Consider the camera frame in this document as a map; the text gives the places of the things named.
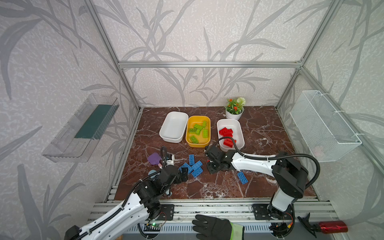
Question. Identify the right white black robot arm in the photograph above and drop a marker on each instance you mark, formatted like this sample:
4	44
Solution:
290	174

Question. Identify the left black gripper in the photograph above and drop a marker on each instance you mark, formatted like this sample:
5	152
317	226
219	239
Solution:
183	174

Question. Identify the white wire mesh basket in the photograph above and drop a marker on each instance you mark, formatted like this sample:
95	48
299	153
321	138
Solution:
325	131

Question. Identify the blue lego brick studs down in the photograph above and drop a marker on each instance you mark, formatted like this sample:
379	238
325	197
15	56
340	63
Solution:
197	172

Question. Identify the clear plastic wall shelf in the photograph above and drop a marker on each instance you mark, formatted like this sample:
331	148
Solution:
78	139

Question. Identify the right white rectangular bin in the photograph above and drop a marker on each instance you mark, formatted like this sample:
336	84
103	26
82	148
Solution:
237	133

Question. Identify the potted artificial flower plant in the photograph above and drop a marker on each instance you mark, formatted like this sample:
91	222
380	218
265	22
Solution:
235	108

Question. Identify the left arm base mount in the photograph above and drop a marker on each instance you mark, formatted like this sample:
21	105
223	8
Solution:
166	213

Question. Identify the black clamp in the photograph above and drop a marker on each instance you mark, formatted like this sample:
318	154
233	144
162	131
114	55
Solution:
311	228

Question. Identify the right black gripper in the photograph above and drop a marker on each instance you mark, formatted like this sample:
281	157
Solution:
212	159

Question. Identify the white rectangular bin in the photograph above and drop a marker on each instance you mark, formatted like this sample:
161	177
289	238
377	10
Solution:
237	133
174	126

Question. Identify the left white rectangular bin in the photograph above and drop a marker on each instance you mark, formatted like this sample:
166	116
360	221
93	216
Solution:
174	126

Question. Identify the large red lego brick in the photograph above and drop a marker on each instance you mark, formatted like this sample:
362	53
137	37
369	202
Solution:
226	132

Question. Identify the blue lego brick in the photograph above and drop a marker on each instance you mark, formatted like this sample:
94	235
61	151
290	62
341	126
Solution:
197	165
242	178
191	160

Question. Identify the purple pink toy spatula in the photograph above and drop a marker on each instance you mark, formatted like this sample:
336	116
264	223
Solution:
155	160

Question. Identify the green lego brick top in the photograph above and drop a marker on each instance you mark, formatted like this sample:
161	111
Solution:
199	127

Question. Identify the red metal bottle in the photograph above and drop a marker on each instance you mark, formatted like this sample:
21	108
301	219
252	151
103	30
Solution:
333	227

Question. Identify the yellow rectangular bin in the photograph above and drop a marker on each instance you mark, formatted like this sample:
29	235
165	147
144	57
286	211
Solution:
198	132

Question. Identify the black work glove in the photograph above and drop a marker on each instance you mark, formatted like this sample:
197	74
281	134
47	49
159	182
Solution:
210	228

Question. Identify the large blue lego plate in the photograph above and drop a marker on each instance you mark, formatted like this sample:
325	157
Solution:
187	166

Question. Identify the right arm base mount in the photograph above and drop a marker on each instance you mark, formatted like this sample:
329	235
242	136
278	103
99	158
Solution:
268	213

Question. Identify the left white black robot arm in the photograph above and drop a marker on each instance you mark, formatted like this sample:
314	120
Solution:
141	204

